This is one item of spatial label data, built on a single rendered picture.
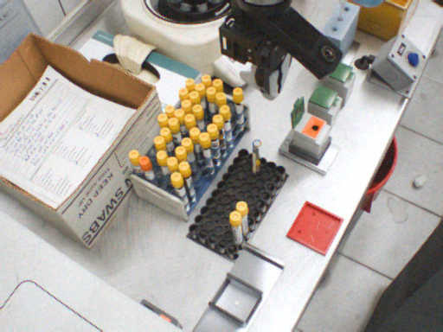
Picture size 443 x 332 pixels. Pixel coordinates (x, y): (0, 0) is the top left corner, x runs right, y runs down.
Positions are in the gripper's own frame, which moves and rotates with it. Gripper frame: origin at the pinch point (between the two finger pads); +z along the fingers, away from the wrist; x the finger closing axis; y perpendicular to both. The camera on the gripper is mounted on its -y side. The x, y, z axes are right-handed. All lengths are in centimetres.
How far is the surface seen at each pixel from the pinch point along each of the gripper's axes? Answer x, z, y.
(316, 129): -0.6, 4.7, -7.1
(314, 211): 9.2, 11.1, -12.7
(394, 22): -31.2, 5.7, -8.6
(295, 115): 1.0, 1.3, -4.0
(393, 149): -39, 56, -17
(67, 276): 40.0, -18.7, -1.2
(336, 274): -14, 99, -18
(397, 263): -28, 99, -35
